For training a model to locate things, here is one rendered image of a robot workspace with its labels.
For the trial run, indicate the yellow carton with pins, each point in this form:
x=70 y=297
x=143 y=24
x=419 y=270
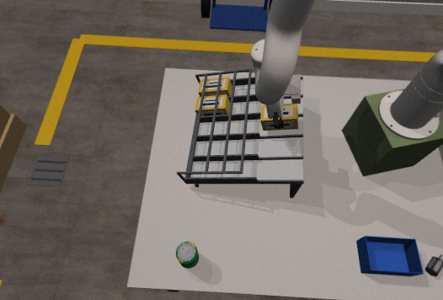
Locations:
x=289 y=118
x=211 y=87
x=223 y=105

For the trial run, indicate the blue open tray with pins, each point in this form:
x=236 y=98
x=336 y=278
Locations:
x=390 y=256

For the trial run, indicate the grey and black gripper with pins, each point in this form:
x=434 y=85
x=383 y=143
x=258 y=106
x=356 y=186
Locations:
x=276 y=110

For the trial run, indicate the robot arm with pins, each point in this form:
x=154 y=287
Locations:
x=277 y=55

